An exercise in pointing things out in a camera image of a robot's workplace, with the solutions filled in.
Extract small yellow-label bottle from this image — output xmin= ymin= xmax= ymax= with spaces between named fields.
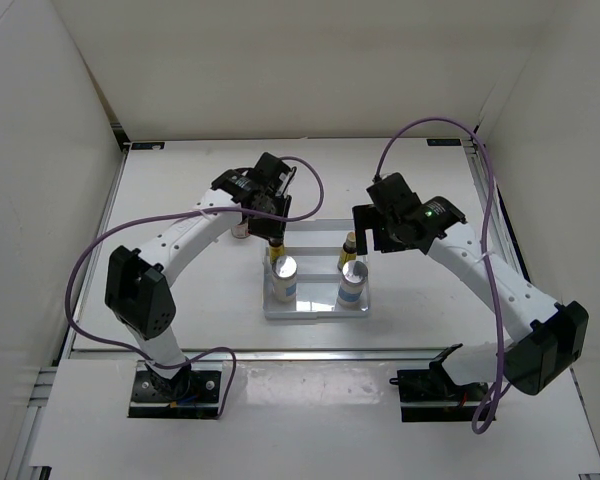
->
xmin=337 ymin=231 xmax=357 ymax=271
xmin=268 ymin=239 xmax=285 ymax=264

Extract white silver-cap bottle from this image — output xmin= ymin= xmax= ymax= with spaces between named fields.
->
xmin=337 ymin=260 xmax=369 ymax=309
xmin=272 ymin=255 xmax=297 ymax=303

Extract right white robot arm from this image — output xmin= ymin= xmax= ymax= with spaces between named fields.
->
xmin=352 ymin=173 xmax=589 ymax=400

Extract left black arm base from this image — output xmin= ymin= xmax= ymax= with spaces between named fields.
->
xmin=127 ymin=361 xmax=237 ymax=420

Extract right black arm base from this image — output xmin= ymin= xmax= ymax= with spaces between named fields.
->
xmin=389 ymin=344 xmax=488 ymax=423

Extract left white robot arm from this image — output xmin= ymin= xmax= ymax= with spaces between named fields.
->
xmin=104 ymin=152 xmax=296 ymax=400

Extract left red-lid spice jar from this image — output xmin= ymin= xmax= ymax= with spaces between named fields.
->
xmin=231 ymin=221 xmax=250 ymax=239

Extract white three-compartment tray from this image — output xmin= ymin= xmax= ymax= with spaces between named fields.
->
xmin=262 ymin=219 xmax=371 ymax=321

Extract right blue corner label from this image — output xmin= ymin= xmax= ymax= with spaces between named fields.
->
xmin=426 ymin=138 xmax=462 ymax=147

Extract blue corner label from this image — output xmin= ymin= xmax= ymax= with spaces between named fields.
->
xmin=130 ymin=142 xmax=165 ymax=151
xmin=426 ymin=138 xmax=462 ymax=147

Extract left blue corner label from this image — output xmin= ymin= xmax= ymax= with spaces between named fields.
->
xmin=130 ymin=142 xmax=165 ymax=151

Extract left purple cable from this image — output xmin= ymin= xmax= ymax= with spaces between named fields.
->
xmin=64 ymin=155 xmax=325 ymax=419

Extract purple cable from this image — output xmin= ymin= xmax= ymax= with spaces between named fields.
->
xmin=64 ymin=155 xmax=325 ymax=419
xmin=373 ymin=116 xmax=514 ymax=435

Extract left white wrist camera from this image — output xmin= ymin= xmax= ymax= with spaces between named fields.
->
xmin=278 ymin=167 xmax=297 ymax=196

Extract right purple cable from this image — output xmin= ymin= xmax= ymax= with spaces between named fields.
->
xmin=373 ymin=116 xmax=514 ymax=435

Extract aluminium front rail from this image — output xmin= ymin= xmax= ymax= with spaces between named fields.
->
xmin=54 ymin=348 xmax=521 ymax=364

